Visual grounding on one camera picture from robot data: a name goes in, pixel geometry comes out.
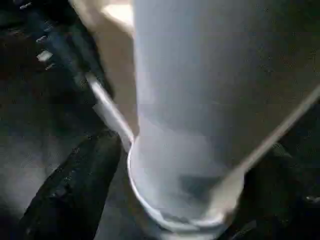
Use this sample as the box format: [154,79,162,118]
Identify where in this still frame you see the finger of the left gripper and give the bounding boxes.
[71,12,115,99]

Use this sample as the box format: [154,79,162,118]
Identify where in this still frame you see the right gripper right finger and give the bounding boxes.
[238,142,320,240]

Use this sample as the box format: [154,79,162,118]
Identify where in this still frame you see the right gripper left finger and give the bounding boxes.
[16,131,124,240]

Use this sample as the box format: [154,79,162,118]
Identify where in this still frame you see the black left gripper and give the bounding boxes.
[0,0,99,104]

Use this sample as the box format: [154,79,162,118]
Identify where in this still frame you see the white plastic table top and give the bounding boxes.
[69,0,320,234]

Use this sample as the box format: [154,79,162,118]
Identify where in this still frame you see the white plastic table leg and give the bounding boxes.
[130,0,320,219]

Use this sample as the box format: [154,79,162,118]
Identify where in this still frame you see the black work mat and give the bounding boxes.
[0,24,320,240]

